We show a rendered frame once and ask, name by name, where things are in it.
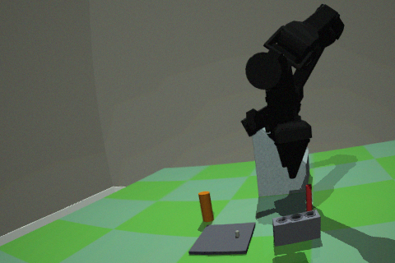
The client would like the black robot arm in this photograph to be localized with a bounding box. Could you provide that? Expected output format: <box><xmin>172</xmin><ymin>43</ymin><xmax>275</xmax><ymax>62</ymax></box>
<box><xmin>241</xmin><ymin>4</ymin><xmax>344</xmax><ymax>136</ymax></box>

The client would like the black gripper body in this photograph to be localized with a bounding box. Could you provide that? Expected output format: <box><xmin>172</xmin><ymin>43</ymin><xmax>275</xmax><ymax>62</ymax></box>
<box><xmin>265</xmin><ymin>88</ymin><xmax>312</xmax><ymax>144</ymax></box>

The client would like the orange-brown cylinder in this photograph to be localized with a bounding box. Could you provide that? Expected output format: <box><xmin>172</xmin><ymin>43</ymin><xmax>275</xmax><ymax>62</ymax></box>
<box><xmin>198</xmin><ymin>191</ymin><xmax>214</xmax><ymax>222</ymax></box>

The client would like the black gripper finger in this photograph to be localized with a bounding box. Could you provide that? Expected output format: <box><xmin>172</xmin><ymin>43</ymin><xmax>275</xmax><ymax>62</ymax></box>
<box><xmin>267</xmin><ymin>133</ymin><xmax>286</xmax><ymax>168</ymax></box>
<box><xmin>274</xmin><ymin>139</ymin><xmax>310</xmax><ymax>179</ymax></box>

